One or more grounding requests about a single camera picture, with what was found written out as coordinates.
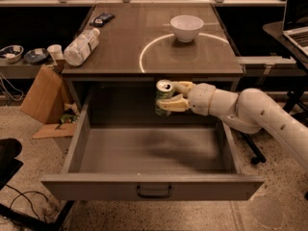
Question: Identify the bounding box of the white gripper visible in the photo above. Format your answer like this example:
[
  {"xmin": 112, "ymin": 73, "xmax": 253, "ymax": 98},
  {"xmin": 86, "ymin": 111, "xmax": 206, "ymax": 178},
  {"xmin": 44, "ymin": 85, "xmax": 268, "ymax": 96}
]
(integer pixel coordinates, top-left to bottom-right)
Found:
[{"xmin": 156, "ymin": 81, "xmax": 217, "ymax": 116}]

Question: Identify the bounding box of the green soda can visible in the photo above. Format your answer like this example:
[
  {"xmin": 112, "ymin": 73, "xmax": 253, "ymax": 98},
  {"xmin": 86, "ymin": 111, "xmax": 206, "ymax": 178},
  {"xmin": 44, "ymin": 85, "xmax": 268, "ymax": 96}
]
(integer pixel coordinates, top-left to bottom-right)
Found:
[{"xmin": 155, "ymin": 80, "xmax": 174, "ymax": 116}]

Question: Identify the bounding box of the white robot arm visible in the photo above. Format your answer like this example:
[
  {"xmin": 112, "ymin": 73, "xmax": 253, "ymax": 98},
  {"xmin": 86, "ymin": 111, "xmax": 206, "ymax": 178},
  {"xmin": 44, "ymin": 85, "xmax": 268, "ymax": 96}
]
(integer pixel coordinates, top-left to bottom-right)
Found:
[{"xmin": 156, "ymin": 80, "xmax": 308, "ymax": 170}]

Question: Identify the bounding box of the grey open top drawer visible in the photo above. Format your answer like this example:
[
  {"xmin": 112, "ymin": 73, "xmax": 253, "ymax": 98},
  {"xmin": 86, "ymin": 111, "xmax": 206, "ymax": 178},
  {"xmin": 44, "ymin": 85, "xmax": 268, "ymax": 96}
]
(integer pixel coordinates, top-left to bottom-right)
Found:
[{"xmin": 41, "ymin": 83, "xmax": 264, "ymax": 201}]

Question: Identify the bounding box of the white ceramic bowl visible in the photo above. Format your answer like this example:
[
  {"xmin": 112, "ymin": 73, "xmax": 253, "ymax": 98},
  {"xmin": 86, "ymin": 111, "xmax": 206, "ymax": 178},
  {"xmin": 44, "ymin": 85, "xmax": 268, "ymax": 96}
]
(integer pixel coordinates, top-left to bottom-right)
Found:
[{"xmin": 170, "ymin": 15, "xmax": 204, "ymax": 42}]

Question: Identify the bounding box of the grey cabinet desk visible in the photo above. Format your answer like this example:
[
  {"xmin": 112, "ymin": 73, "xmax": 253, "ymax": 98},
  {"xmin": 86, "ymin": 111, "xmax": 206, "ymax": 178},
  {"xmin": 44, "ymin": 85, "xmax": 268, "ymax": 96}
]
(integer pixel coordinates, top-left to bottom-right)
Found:
[{"xmin": 63, "ymin": 3, "xmax": 244, "ymax": 109}]

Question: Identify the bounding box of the black stand leg with wheel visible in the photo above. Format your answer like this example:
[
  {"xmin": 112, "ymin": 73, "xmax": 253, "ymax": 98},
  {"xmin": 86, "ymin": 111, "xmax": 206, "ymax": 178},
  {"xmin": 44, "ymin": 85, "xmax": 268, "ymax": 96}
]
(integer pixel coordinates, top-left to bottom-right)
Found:
[{"xmin": 241, "ymin": 133, "xmax": 267, "ymax": 165}]

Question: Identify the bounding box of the dark blue snack packet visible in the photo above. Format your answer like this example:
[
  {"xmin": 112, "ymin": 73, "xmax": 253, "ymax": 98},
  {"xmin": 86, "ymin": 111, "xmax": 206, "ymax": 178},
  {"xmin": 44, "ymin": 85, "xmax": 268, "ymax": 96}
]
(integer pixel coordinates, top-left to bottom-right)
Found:
[{"xmin": 90, "ymin": 13, "xmax": 115, "ymax": 27}]

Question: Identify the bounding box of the clear plastic water bottle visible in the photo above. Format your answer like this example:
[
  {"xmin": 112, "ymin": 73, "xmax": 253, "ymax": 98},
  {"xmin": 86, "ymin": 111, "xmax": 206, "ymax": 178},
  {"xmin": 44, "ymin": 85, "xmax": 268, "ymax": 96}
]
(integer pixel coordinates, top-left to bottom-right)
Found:
[{"xmin": 64, "ymin": 28, "xmax": 100, "ymax": 66}]

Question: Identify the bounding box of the green snack bag on floor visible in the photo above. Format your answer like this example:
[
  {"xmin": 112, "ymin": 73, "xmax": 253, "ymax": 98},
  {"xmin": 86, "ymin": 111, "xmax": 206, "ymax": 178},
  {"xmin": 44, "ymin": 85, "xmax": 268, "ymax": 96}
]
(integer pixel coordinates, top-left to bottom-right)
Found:
[{"xmin": 60, "ymin": 114, "xmax": 78, "ymax": 124}]

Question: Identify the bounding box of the brown cardboard box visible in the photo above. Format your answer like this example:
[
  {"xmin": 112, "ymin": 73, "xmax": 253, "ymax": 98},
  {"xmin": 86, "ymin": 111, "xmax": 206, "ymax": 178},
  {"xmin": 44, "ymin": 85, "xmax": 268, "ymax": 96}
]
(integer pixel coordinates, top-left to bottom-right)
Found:
[{"xmin": 20, "ymin": 64, "xmax": 72, "ymax": 124}]

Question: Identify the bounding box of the white paper cup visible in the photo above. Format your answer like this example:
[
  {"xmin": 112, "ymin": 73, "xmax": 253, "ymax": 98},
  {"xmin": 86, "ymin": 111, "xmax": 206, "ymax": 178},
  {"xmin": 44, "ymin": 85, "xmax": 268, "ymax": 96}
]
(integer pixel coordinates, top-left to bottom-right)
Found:
[{"xmin": 47, "ymin": 44, "xmax": 64, "ymax": 61}]

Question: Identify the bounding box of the silver laptop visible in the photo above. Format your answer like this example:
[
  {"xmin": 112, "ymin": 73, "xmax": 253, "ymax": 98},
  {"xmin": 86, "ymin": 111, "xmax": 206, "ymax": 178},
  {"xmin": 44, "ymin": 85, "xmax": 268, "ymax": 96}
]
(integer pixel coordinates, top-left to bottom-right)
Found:
[{"xmin": 282, "ymin": 0, "xmax": 308, "ymax": 56}]

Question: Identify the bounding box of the dark blue bowl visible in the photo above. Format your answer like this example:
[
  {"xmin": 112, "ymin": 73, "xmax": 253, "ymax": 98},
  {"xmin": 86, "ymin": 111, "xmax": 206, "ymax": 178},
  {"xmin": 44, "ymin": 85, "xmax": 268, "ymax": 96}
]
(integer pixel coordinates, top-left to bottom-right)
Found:
[{"xmin": 24, "ymin": 48, "xmax": 49, "ymax": 64}]

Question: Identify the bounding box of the patterned bowl far left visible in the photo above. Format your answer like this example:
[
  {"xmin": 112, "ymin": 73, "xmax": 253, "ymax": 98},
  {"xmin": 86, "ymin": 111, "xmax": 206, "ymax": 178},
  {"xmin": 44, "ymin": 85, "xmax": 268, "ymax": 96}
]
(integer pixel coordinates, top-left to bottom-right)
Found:
[{"xmin": 0, "ymin": 45, "xmax": 24, "ymax": 64}]

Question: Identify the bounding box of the black chair at left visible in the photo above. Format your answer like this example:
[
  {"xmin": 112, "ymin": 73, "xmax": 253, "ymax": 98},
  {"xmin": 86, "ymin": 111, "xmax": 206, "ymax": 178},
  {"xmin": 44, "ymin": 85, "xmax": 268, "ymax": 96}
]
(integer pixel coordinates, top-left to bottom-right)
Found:
[{"xmin": 0, "ymin": 138, "xmax": 23, "ymax": 190}]

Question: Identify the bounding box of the black drawer handle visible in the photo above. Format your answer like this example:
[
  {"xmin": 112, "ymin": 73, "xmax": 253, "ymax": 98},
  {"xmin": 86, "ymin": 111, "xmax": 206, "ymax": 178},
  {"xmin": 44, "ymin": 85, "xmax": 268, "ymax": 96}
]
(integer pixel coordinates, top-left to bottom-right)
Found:
[{"xmin": 136, "ymin": 185, "xmax": 172, "ymax": 199}]

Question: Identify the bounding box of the black floor cable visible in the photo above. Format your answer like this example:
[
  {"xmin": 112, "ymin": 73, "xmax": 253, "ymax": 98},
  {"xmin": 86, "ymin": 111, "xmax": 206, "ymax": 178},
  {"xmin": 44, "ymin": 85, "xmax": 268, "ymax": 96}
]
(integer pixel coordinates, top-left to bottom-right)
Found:
[{"xmin": 0, "ymin": 183, "xmax": 57, "ymax": 223}]

